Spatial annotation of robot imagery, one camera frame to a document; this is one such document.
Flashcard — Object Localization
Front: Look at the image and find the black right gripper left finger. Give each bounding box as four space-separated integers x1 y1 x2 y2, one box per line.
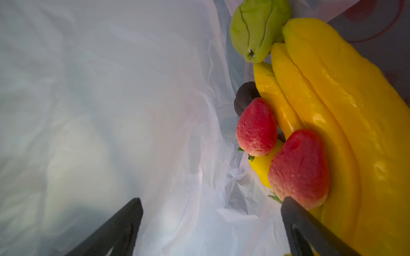
68 198 144 256

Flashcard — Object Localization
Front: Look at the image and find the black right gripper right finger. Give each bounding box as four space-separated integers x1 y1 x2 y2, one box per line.
281 197 359 256

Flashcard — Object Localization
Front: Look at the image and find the red yellow peach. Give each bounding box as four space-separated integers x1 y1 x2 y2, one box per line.
268 129 330 210

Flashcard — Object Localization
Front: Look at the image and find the yellow lemon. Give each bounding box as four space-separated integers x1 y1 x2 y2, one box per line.
249 140 284 189

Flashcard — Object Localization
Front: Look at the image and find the red strawberry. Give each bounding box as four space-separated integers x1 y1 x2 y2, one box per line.
236 98 278 157

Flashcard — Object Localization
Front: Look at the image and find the pink plastic bag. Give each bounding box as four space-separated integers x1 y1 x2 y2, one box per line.
1 1 290 256

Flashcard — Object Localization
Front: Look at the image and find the yellow banana bunch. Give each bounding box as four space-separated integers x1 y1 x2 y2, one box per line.
254 18 410 256

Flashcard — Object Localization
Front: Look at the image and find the dark purple passion fruit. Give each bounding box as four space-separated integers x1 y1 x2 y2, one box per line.
234 81 261 117

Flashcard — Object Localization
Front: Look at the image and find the green pear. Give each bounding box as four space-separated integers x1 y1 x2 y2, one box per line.
230 0 291 64

